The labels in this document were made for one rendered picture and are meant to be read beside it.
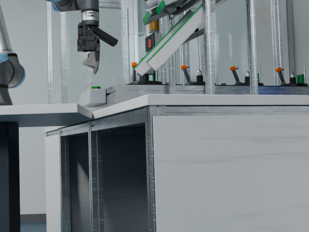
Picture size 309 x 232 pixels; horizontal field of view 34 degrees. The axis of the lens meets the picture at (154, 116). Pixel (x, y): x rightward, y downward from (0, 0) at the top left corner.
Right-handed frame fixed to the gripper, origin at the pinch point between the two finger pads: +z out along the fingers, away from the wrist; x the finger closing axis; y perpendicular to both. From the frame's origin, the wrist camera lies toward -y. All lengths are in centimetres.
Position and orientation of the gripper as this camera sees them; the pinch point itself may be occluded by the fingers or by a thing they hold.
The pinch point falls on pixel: (96, 71)
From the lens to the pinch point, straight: 214.1
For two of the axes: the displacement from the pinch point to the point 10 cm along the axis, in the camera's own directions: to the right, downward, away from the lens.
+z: 0.3, 10.0, -0.6
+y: -9.4, 0.1, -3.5
